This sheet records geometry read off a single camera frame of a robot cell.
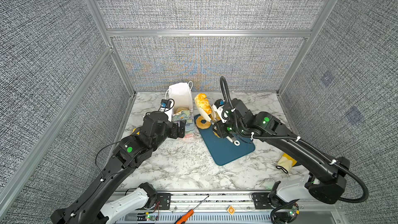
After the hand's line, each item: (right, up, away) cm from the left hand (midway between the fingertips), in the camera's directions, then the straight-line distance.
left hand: (176, 119), depth 66 cm
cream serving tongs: (+15, +1, +2) cm, 15 cm away
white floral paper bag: (-2, +13, +31) cm, 33 cm away
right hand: (+17, -3, +4) cm, 17 cm away
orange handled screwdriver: (+5, -43, +4) cm, 43 cm away
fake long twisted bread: (+11, +8, +6) cm, 15 cm away
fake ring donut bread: (+9, -5, +34) cm, 35 cm away
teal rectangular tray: (+24, -20, +24) cm, 39 cm away
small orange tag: (+24, -42, +4) cm, 48 cm away
